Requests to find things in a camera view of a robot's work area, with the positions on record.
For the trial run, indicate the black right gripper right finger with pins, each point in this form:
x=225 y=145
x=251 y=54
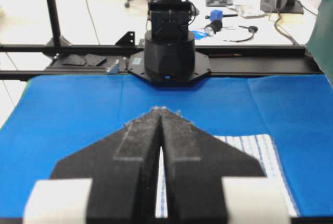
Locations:
x=209 y=181

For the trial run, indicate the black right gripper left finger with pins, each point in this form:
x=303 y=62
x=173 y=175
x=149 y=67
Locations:
x=104 y=182

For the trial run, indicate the blue striped white towel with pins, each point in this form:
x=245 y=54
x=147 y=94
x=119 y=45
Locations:
x=261 y=147

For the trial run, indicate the blue table cloth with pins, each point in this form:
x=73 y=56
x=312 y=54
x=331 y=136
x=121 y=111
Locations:
x=58 y=115

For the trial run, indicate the black headset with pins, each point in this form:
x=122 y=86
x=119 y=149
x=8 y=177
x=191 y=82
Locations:
x=232 y=34

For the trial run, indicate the blue plastic block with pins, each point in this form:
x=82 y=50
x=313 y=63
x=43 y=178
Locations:
x=215 y=15

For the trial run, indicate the green backdrop sheet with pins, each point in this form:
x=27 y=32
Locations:
x=320 y=42

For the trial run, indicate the black metal frame rail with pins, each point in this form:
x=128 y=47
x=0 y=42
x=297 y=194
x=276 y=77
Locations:
x=211 y=61

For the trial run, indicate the black upright frame post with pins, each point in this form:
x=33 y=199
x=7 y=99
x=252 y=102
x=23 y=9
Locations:
x=58 y=40

